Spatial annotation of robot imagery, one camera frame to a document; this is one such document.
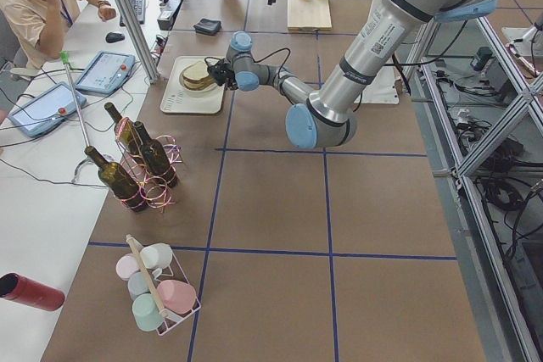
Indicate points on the dark green wine bottle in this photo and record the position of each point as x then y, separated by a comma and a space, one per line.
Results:
118, 180

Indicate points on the wooden cutting board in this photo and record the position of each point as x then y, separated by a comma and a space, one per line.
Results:
309, 15

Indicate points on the pink cup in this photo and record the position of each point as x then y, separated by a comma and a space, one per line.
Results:
177, 296

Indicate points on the red canister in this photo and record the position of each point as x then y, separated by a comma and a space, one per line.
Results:
23, 290

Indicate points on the white frosted cup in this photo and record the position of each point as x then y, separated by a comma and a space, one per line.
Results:
158, 255

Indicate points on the lilac cup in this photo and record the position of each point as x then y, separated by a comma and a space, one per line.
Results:
126, 266

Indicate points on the mint green cup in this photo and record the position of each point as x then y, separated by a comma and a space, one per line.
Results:
146, 313

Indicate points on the bread slice on plate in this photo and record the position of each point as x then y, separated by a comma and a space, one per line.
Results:
198, 86

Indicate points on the cream bear serving tray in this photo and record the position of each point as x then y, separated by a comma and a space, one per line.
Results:
177, 99

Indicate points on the near blue teach pendant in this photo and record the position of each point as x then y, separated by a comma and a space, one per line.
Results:
45, 112

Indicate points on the seated person beige shirt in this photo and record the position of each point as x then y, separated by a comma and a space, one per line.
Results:
40, 25

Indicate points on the white round plate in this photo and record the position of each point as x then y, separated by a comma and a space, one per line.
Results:
196, 78

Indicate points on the metal stand with clip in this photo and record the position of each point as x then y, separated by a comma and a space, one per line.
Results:
82, 125

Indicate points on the aluminium frame post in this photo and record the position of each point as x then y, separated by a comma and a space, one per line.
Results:
138, 39

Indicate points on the green plastic clip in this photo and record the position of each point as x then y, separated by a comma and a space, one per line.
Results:
64, 57

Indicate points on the copper wire bottle rack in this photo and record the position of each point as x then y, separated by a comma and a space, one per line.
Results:
154, 189

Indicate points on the folded grey cloth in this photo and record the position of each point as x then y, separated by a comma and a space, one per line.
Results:
209, 27

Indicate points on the brown bread slice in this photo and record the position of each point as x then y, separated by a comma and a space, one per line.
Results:
196, 72

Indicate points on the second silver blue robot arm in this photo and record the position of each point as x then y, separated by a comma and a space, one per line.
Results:
324, 118

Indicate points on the far blue teach pendant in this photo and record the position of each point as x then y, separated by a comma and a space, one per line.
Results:
106, 73

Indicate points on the white wire cup rack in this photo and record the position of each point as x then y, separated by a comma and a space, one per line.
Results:
154, 277

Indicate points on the pale blue cup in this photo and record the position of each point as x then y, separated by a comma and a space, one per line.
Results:
137, 285

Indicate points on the black computer mouse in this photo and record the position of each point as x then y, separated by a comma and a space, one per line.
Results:
114, 36

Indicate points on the blue teach pendant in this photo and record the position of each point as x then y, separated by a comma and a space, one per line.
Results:
106, 73
45, 112

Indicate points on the black computer box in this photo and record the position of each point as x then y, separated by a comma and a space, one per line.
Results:
168, 13

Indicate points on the black keyboard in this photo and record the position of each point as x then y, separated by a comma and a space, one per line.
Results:
139, 8

